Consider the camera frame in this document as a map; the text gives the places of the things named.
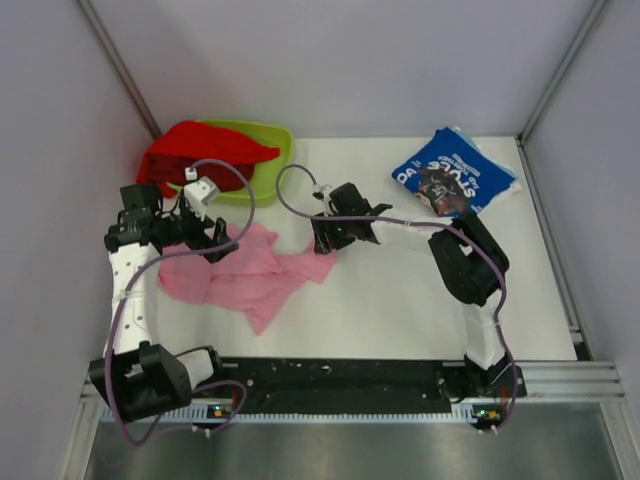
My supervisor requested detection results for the pink t-shirt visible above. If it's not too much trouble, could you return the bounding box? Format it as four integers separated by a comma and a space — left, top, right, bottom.
158, 223, 337, 335

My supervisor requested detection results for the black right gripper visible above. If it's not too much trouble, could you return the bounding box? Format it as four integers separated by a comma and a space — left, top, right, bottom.
312, 209, 356, 256

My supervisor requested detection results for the aluminium left corner post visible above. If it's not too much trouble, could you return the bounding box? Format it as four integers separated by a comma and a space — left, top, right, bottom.
73, 0, 162, 139

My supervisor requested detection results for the light blue folded t-shirt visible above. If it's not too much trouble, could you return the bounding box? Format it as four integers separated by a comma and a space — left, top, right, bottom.
452, 126, 477, 149

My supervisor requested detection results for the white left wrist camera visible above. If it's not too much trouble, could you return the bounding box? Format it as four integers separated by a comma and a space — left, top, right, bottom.
183, 168, 220, 221

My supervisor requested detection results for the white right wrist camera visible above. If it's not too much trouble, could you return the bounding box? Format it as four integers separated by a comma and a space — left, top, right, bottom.
312, 184, 333, 204

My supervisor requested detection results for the aluminium front frame rail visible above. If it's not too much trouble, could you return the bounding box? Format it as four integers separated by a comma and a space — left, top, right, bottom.
79, 362, 626, 401

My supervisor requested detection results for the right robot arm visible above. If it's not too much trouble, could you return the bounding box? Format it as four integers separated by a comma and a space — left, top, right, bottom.
311, 183, 520, 400

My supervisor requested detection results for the aluminium right corner post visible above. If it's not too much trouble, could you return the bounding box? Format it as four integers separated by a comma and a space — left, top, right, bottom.
517, 0, 612, 145

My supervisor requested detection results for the blue printed folded t-shirt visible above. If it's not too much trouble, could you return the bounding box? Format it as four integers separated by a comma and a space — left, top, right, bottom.
391, 127, 511, 217

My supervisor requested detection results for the green plastic basin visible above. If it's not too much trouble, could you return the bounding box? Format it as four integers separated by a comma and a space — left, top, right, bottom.
145, 118, 294, 207

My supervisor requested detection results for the white folded t-shirt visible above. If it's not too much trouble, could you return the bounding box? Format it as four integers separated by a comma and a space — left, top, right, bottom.
469, 137, 523, 214

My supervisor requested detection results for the grey slotted cable duct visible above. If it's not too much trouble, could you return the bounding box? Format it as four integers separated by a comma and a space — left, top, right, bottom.
99, 402, 506, 426

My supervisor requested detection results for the aluminium corner post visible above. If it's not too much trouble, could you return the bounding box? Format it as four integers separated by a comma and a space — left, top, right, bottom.
73, 0, 162, 139
517, 0, 612, 145

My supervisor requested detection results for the red t-shirt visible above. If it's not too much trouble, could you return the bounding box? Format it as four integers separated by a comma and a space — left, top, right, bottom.
135, 120, 280, 198

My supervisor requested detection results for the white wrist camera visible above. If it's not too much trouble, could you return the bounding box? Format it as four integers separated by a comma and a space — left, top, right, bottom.
183, 168, 220, 221
312, 184, 333, 204

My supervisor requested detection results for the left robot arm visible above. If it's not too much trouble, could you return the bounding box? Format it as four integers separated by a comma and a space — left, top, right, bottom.
89, 177, 238, 423

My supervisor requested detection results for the aluminium right side rail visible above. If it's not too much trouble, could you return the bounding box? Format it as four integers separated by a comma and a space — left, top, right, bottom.
515, 135, 594, 361

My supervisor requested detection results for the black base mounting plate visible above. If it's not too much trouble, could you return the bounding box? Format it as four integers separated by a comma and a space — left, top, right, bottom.
89, 355, 526, 415

